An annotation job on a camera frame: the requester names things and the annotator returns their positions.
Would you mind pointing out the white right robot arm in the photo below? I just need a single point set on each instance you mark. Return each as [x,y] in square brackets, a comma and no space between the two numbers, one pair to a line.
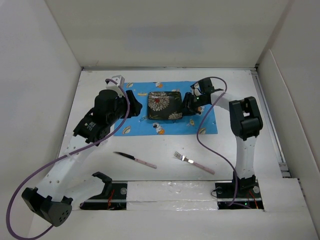
[245,122]

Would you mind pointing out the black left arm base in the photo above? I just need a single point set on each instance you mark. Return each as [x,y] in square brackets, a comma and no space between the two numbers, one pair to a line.
[114,200]

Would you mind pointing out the pink handled knife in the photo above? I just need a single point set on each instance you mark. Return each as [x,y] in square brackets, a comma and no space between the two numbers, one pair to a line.
[136,159]

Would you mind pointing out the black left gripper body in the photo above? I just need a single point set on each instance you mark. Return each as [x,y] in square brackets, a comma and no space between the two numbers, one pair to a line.
[132,112]

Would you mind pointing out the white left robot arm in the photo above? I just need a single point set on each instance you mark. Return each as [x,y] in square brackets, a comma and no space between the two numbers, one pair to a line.
[52,199]

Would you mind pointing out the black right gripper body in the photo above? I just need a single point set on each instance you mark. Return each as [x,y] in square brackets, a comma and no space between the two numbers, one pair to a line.
[194,102]

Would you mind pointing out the black floral square plate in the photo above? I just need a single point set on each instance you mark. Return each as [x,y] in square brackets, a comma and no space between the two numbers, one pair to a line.
[164,105]

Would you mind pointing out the pink handled fork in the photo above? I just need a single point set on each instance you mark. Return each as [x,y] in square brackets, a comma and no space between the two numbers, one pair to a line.
[183,158]

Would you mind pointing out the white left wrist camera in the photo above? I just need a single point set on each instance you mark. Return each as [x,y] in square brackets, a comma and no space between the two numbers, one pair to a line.
[115,80]

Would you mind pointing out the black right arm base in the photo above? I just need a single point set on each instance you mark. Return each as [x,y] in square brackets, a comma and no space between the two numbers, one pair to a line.
[245,199]

